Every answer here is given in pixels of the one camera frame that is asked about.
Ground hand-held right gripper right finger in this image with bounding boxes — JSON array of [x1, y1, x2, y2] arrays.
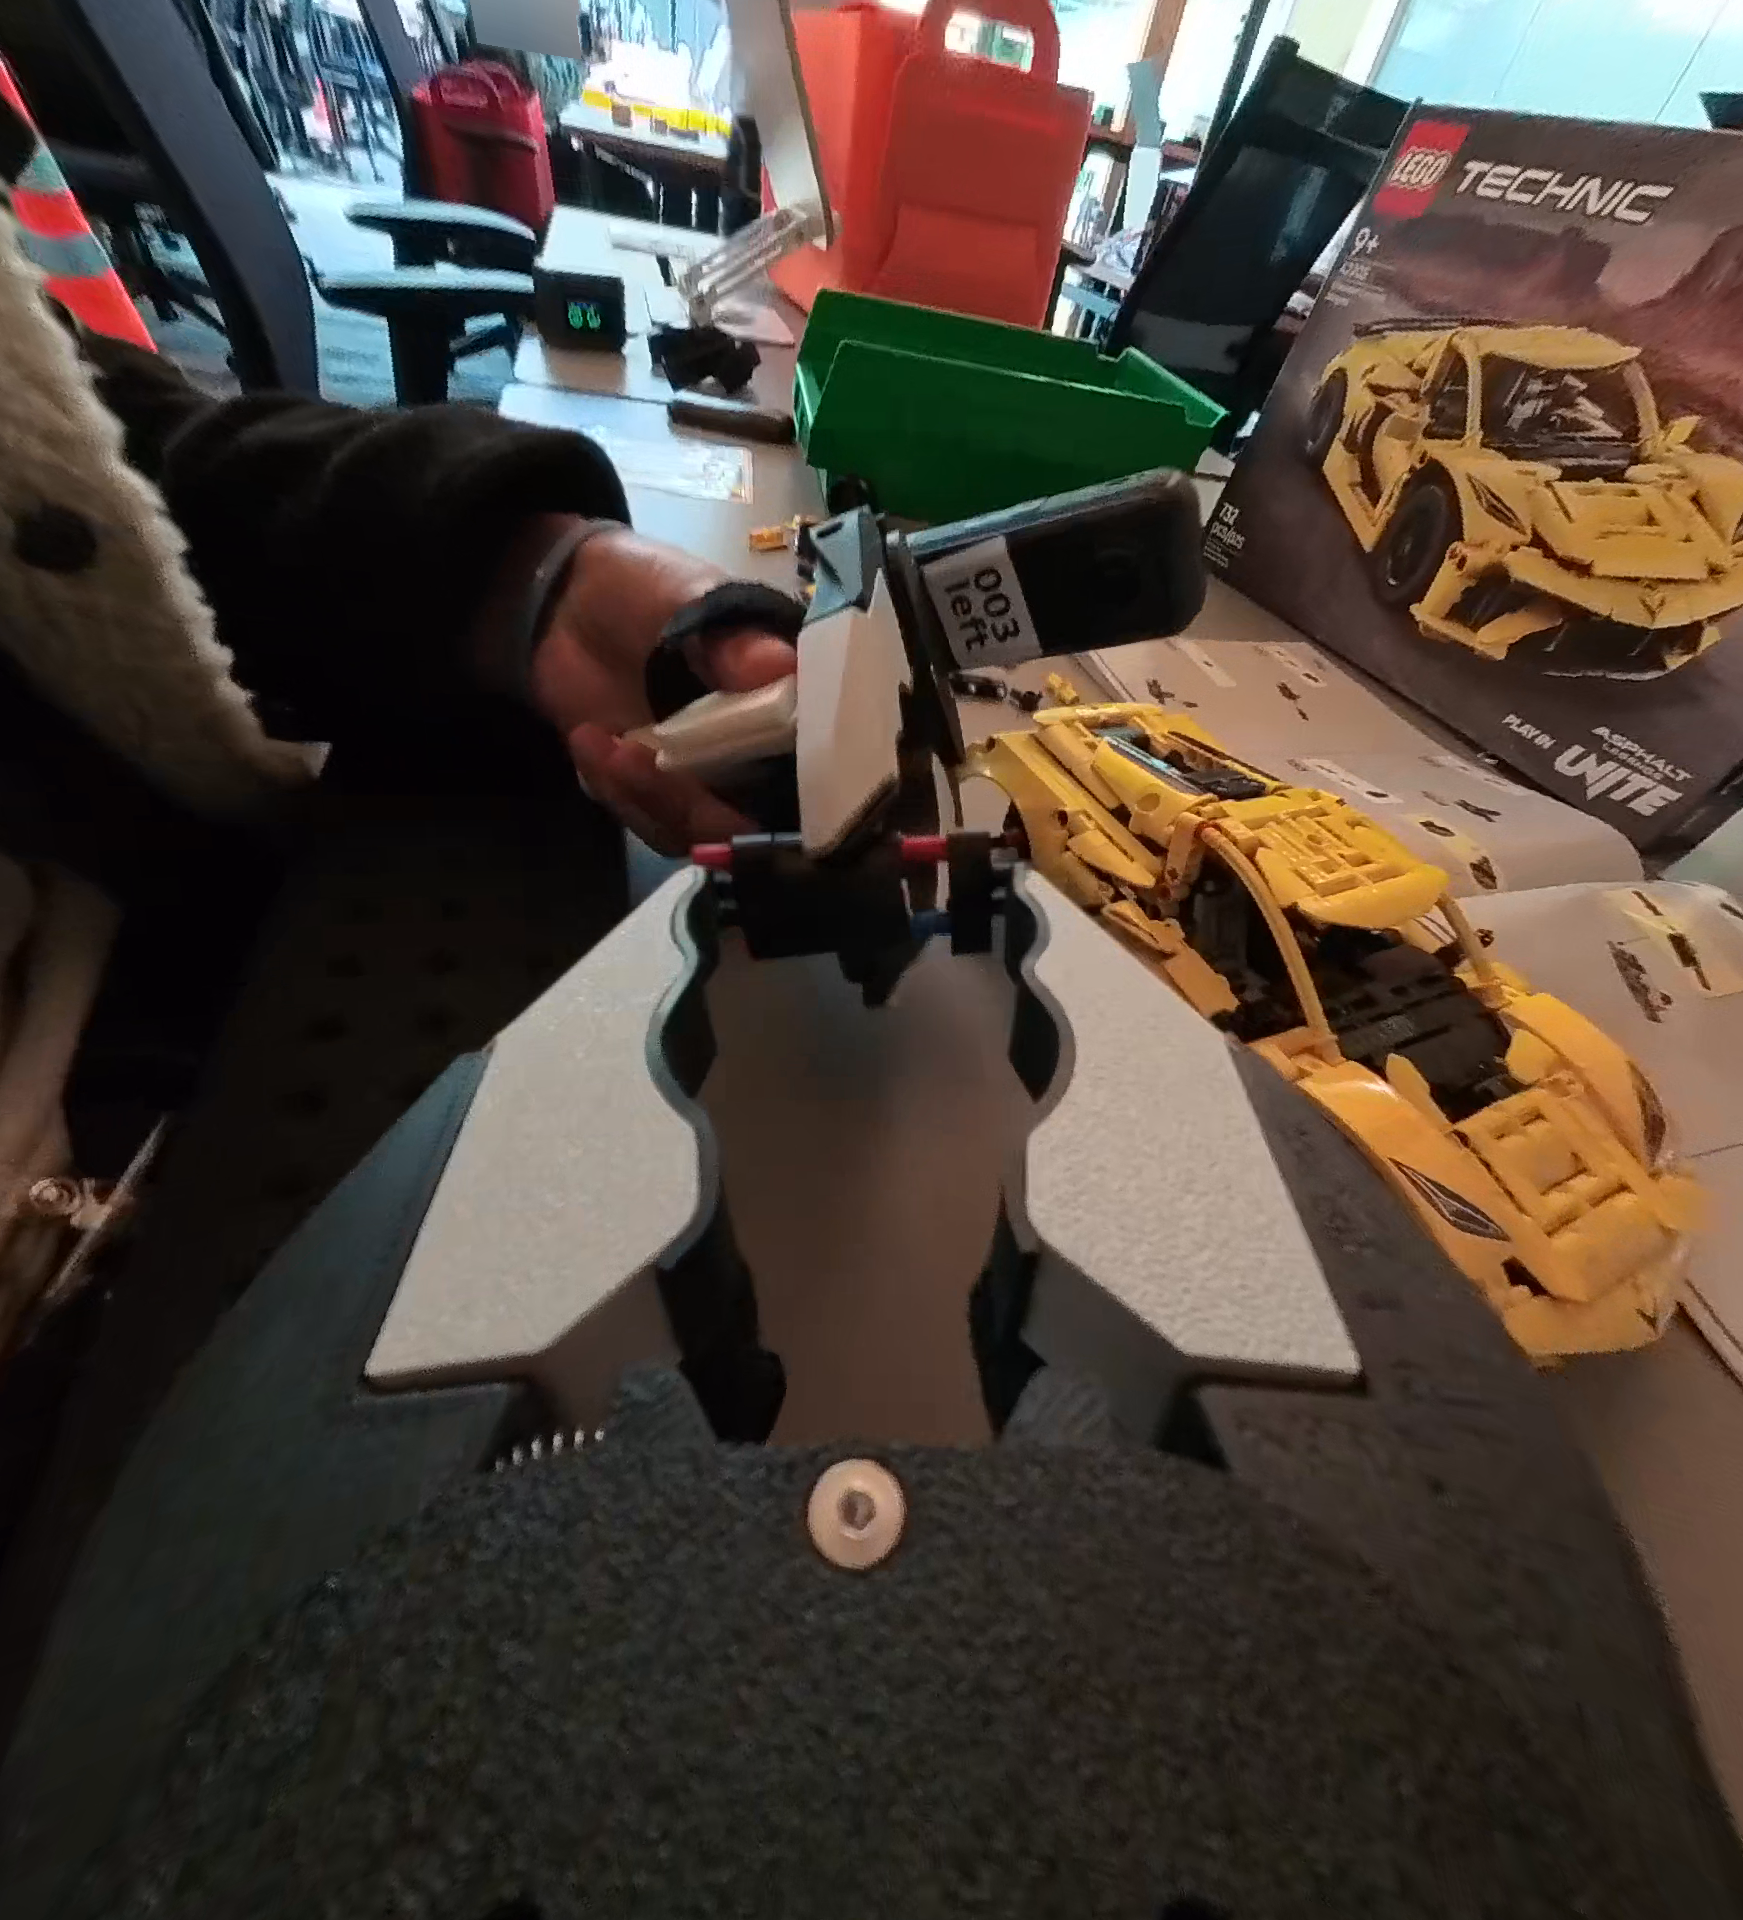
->
[[966, 870, 1365, 1432]]

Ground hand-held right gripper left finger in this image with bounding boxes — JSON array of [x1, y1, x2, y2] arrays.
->
[[365, 868, 790, 1446]]

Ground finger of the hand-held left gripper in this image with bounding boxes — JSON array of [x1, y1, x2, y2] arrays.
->
[[795, 598, 913, 863], [898, 678, 974, 845]]

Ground red black toy axle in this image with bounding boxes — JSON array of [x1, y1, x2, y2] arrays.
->
[[689, 834, 960, 875]]

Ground yellow black toy connector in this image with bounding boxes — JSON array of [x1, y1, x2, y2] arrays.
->
[[718, 828, 962, 1009]]

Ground person's left forearm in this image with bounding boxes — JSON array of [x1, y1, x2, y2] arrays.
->
[[137, 388, 636, 729]]

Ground person's left hand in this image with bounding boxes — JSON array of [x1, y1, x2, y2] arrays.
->
[[526, 526, 805, 858]]

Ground green plastic bin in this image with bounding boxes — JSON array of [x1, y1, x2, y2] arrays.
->
[[786, 285, 1233, 526]]

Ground person's black trouser leg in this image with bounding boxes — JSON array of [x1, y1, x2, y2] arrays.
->
[[92, 749, 636, 1429]]

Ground yellow toy brick car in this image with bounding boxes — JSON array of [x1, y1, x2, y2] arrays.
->
[[967, 694, 1710, 1365]]

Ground colourful sticker sheet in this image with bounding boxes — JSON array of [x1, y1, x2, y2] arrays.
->
[[615, 434, 764, 506]]

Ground grey wristband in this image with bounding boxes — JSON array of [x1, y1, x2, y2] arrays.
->
[[517, 514, 632, 708]]

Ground small flat black device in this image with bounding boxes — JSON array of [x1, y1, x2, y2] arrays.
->
[[663, 390, 802, 449]]

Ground black upright panel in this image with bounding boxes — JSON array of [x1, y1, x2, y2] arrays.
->
[[1100, 33, 1414, 441]]

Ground orange box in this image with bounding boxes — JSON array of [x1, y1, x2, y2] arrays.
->
[[764, 0, 1100, 332]]

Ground black printed toy box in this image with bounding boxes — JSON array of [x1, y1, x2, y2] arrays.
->
[[1199, 101, 1743, 863]]

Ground black device green lights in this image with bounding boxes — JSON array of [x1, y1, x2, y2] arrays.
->
[[529, 264, 633, 354]]

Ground open instruction booklet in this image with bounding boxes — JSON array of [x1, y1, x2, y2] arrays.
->
[[1078, 633, 1743, 1483]]

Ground wooden board document stand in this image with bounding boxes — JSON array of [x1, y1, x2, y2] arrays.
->
[[674, 0, 846, 305]]

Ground dark red bag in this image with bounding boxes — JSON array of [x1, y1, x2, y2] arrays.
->
[[404, 56, 561, 230]]

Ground dark office chair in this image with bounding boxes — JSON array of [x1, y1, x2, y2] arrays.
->
[[0, 0, 547, 411]]

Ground black strap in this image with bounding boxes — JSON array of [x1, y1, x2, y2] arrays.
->
[[642, 319, 764, 400]]

